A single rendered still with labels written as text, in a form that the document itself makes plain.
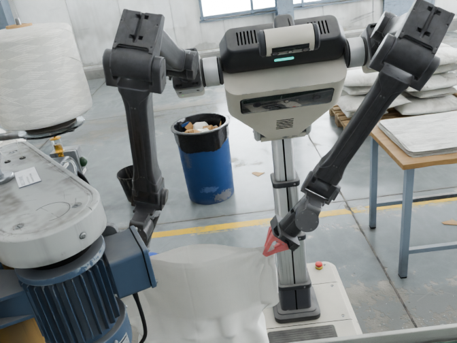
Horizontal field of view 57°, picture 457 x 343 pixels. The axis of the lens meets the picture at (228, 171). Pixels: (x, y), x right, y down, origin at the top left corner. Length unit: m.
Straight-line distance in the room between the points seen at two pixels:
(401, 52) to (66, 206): 0.65
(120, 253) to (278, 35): 0.70
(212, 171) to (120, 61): 2.60
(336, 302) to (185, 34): 7.52
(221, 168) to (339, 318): 1.73
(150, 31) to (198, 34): 8.20
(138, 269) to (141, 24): 0.45
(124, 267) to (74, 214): 0.14
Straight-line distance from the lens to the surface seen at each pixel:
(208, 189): 3.43
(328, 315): 2.08
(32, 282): 0.76
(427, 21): 0.91
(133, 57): 0.80
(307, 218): 1.02
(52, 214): 0.73
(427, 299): 2.60
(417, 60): 0.88
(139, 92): 0.83
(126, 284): 0.80
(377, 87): 0.90
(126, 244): 0.81
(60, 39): 0.77
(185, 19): 9.00
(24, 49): 0.75
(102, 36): 9.30
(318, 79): 1.34
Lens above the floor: 1.73
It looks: 26 degrees down
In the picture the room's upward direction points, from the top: 8 degrees counter-clockwise
